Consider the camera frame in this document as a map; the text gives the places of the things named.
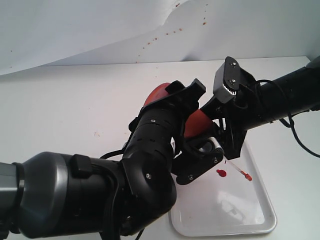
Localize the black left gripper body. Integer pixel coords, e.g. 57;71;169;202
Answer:
122;94;201;176

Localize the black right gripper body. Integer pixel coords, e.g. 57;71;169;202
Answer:
219;72;263;160

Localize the red ketchup squeeze bottle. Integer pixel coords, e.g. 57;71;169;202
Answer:
144;82;253;183

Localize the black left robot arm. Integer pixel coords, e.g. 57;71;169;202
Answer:
0;79;206;240

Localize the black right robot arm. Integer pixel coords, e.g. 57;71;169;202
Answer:
201;56;320;160

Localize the red ketchup blob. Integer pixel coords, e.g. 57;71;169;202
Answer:
216;169;227;178

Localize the white rectangular plastic tray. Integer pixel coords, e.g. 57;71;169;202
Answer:
170;142;277;237

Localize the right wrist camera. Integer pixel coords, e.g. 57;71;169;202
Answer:
213;56;241;104

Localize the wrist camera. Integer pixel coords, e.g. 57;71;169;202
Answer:
213;56;241;104
171;136;225;185

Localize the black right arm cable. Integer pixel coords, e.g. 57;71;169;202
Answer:
254;79;320;159

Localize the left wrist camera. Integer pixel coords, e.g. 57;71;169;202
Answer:
171;136;225;185

